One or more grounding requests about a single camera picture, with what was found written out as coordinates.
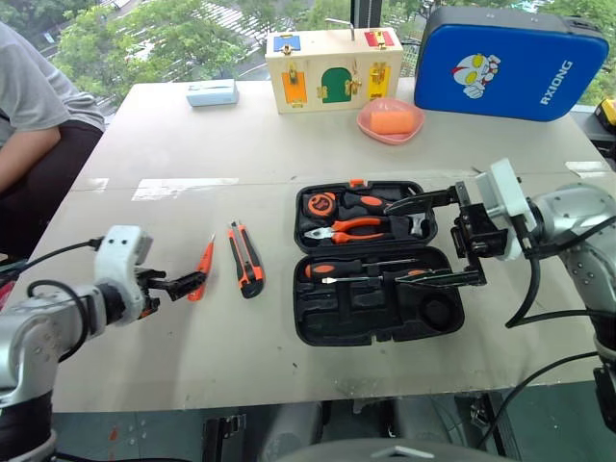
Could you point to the person in grey shirt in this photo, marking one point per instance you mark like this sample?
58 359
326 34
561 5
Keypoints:
29 91

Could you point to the black plastic tool case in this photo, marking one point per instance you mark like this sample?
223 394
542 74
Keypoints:
380 313

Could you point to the light blue tissue box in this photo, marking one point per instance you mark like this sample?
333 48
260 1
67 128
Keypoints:
212 93

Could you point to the person's bare forearm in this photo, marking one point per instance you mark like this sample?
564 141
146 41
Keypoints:
24 154

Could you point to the blue cartoon print case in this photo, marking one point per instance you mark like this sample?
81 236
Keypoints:
520 62

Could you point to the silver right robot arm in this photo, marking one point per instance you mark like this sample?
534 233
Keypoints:
584 226

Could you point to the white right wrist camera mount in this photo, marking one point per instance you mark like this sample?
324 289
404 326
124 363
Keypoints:
503 197

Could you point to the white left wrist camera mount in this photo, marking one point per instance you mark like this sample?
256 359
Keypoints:
118 260

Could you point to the wooden lock puzzle box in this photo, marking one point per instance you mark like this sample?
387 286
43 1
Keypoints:
332 62

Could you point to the orange sponge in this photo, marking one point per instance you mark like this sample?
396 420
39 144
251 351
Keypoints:
392 121

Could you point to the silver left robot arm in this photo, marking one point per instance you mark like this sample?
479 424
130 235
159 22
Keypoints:
33 337

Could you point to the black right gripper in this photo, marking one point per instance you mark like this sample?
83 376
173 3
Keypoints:
479 233

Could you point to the orange black utility knife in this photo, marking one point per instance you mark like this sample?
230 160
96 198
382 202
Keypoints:
248 267

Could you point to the yellow black power tool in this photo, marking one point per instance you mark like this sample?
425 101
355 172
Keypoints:
607 115

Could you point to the pink plastic dish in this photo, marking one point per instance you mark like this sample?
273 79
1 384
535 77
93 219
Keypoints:
385 137

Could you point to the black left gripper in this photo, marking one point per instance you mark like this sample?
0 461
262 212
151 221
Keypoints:
144 291

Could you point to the flat screwdriver with thin shaft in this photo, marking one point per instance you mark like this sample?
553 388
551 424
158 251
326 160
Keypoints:
356 279

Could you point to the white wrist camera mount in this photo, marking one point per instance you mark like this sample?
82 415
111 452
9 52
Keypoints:
118 260
503 197

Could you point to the orange black tape measure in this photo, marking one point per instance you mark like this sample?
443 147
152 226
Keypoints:
321 204

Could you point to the dark window frame post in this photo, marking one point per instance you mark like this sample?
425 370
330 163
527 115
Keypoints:
366 12

